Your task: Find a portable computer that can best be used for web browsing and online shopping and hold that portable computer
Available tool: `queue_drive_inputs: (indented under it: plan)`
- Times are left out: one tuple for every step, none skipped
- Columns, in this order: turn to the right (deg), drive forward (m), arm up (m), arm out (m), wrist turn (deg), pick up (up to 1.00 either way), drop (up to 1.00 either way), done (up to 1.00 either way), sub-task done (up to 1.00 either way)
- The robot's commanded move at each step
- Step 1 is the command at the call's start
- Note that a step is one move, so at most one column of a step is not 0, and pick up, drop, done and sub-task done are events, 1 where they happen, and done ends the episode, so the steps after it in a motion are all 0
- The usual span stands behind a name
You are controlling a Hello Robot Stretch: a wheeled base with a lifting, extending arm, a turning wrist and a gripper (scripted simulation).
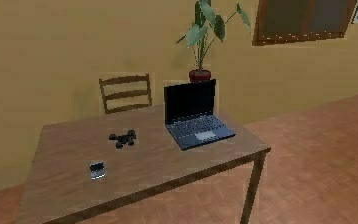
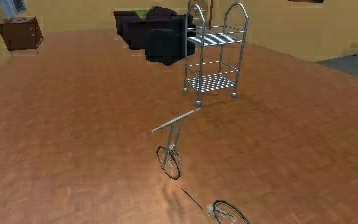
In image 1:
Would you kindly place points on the brown wooden table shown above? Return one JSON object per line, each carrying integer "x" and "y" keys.
{"x": 160, "y": 166}

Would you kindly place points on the brown framed window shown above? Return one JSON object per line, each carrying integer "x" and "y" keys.
{"x": 300, "y": 20}

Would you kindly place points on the green house plant red pot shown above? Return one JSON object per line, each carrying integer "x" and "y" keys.
{"x": 202, "y": 33}

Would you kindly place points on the black open laptop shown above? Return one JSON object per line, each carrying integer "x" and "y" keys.
{"x": 193, "y": 128}

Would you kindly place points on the small black silver phone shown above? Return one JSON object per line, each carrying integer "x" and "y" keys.
{"x": 97, "y": 170}

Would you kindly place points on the small black lumpy object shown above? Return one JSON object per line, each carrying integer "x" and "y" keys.
{"x": 122, "y": 139}

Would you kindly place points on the brown wooden chair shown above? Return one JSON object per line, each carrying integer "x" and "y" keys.
{"x": 125, "y": 95}

